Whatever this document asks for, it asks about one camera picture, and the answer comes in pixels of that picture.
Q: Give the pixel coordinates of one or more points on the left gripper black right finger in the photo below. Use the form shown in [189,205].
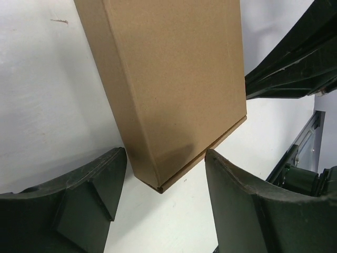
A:
[253,215]

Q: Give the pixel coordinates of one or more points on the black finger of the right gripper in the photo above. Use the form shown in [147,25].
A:
[304,61]

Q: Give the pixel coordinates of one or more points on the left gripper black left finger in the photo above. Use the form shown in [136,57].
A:
[71,213]

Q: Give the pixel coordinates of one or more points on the cardboard box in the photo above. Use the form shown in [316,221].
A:
[173,73]

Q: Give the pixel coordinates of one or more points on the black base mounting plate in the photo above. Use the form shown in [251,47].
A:
[297,170]

